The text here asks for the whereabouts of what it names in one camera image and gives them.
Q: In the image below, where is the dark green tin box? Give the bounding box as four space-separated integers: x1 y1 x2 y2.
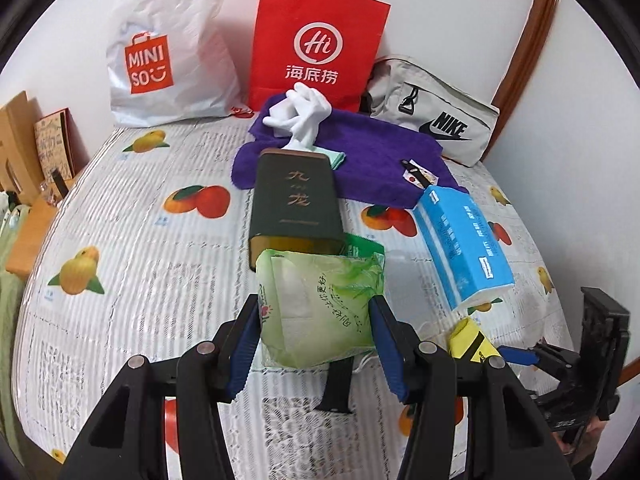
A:
248 149 347 272

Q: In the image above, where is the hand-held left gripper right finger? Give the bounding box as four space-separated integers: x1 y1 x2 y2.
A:
369 295 571 480

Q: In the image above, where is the green bedsheet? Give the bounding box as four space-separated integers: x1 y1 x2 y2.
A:
0 192 32 443

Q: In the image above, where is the light green tissue packet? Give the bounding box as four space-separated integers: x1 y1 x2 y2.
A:
255 247 387 370

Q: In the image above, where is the grey waist bag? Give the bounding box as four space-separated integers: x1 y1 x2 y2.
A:
367 56 501 167

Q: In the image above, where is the bright green wipes packet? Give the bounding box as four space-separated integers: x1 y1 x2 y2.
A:
344 233 386 262

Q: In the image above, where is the red paper shopping bag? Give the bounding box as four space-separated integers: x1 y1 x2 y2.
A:
248 0 392 113

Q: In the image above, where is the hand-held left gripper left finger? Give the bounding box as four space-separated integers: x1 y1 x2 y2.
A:
60 296 262 480

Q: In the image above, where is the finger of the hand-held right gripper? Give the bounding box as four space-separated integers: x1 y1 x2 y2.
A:
497 342 582 383

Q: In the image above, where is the fruit printed tablecloth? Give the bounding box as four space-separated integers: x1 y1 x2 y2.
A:
10 122 576 480

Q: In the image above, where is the purple towel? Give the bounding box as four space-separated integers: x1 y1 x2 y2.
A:
231 107 470 210

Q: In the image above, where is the black strap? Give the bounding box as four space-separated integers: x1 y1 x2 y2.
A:
320 354 357 414

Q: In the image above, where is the person's right hand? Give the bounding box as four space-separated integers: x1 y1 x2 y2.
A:
560 417 608 461

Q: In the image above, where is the yellow and black pouch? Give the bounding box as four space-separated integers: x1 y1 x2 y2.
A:
448 317 502 364

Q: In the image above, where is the brown wooden door frame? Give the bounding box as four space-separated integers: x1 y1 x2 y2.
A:
492 0 561 163

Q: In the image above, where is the blue tissue pack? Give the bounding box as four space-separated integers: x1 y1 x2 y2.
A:
412 185 516 312

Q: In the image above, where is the white plastic shopping bag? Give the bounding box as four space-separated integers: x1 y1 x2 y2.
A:
106 0 243 128

